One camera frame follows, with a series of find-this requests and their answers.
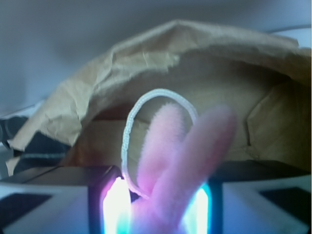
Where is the pink plush bunny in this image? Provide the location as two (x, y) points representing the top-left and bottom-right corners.
(121, 89), (236, 234)

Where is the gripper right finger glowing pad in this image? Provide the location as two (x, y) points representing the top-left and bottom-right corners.
(184, 173), (312, 234)

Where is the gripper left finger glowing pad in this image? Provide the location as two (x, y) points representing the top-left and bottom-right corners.
(0, 166), (131, 234)

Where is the brown paper bag bin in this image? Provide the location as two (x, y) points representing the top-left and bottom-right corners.
(6, 19), (312, 176)

